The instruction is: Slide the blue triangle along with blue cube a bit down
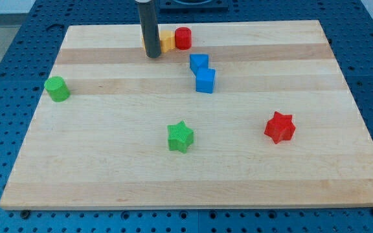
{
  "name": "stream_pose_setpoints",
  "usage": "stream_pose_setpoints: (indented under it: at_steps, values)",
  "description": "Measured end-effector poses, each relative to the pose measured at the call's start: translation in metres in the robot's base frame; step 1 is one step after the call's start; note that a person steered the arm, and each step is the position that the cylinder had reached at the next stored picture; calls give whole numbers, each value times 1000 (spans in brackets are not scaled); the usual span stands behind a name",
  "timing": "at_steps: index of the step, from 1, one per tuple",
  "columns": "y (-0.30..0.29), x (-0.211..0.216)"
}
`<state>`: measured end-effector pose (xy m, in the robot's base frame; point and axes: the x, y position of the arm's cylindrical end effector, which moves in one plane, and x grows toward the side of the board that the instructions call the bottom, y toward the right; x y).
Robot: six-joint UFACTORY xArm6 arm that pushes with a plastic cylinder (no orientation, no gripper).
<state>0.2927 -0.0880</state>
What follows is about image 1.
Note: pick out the blue cube block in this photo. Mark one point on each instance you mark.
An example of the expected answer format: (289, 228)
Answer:
(205, 79)

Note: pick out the blue triangle block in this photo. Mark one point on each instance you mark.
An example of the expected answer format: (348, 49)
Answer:
(197, 61)

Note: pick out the green star block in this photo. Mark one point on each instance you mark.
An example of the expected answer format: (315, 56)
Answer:
(180, 137)

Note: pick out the light wooden board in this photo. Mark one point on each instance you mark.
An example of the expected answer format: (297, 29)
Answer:
(106, 148)

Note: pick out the yellow block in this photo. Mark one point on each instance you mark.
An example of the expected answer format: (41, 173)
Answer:
(167, 40)

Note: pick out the red cylinder block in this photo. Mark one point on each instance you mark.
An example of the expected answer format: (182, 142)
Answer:
(183, 38)

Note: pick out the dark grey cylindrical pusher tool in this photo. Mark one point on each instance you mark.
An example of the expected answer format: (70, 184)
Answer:
(149, 27)

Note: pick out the red star block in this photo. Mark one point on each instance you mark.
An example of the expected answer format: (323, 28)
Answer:
(280, 127)

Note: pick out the green cylinder block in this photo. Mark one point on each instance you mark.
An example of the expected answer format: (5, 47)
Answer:
(57, 88)

